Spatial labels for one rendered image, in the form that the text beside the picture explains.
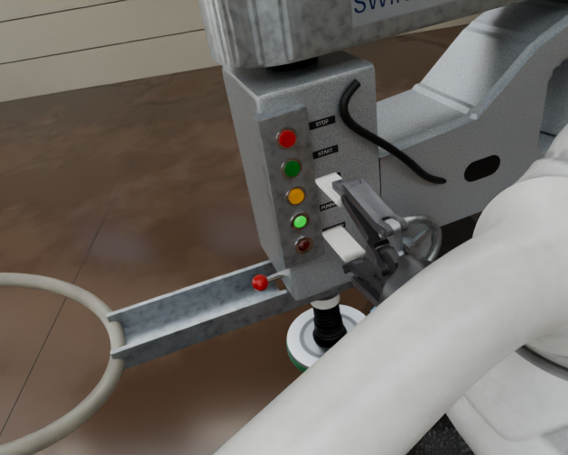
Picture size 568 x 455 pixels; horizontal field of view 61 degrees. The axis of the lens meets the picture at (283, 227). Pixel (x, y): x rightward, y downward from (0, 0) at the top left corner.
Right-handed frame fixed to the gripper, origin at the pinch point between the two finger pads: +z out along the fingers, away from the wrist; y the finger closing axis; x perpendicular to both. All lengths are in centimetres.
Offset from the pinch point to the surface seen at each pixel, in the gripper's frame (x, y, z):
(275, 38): 1.5, -18.8, 18.6
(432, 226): 23.7, 18.7, 12.5
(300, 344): -1, 54, 30
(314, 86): 6.2, -10.8, 18.0
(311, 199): 2.6, 7.2, 16.3
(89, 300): -42, 30, 42
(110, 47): -14, 100, 668
